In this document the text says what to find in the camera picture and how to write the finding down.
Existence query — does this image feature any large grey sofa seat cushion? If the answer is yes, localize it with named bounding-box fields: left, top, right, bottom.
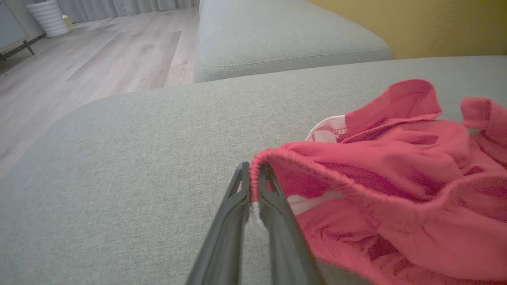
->
left=0, top=55, right=507, bottom=285

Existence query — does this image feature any white ribbed planter pot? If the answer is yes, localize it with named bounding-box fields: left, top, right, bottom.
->
left=26, top=0, right=72, bottom=38

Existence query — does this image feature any large yellow sofa back cushion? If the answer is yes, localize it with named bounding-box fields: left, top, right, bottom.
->
left=308, top=0, right=507, bottom=60

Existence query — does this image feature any red shorts white waistband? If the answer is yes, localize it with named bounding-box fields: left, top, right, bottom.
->
left=250, top=79, right=507, bottom=285

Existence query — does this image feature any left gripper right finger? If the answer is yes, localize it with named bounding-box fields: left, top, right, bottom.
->
left=257, top=162, right=327, bottom=285

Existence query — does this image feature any grey pleated curtain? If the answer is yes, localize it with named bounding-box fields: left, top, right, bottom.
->
left=57, top=0, right=200, bottom=23

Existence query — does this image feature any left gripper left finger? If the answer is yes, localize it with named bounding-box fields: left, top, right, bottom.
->
left=185, top=161, right=251, bottom=285

